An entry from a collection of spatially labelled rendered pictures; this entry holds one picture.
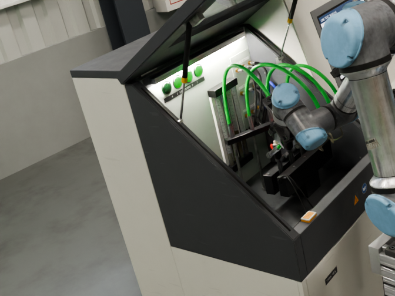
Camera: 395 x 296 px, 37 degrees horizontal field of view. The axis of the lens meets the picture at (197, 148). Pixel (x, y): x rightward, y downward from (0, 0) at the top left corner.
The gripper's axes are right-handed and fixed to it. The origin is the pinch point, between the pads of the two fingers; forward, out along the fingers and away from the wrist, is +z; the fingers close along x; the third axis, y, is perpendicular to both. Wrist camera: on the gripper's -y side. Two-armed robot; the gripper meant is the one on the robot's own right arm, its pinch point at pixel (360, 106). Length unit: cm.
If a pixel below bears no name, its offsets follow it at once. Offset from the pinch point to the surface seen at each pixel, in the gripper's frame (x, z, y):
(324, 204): -24.9, 25.3, -4.3
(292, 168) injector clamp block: -9.7, 22.3, -25.5
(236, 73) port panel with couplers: 7, -9, -57
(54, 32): 161, 10, -391
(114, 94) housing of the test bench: -47, -21, -67
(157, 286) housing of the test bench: -47, 65, -76
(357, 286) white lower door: -14, 67, -3
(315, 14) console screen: 39, -22, -36
